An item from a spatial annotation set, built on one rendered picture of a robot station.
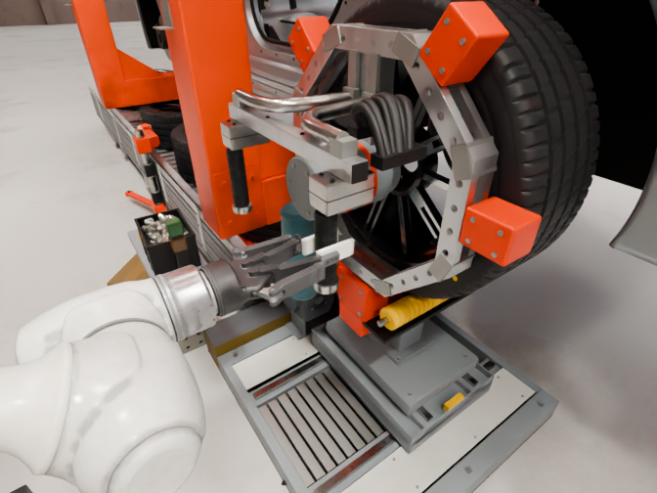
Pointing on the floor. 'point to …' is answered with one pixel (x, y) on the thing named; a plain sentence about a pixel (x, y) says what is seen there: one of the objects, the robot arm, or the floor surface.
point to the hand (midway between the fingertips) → (328, 246)
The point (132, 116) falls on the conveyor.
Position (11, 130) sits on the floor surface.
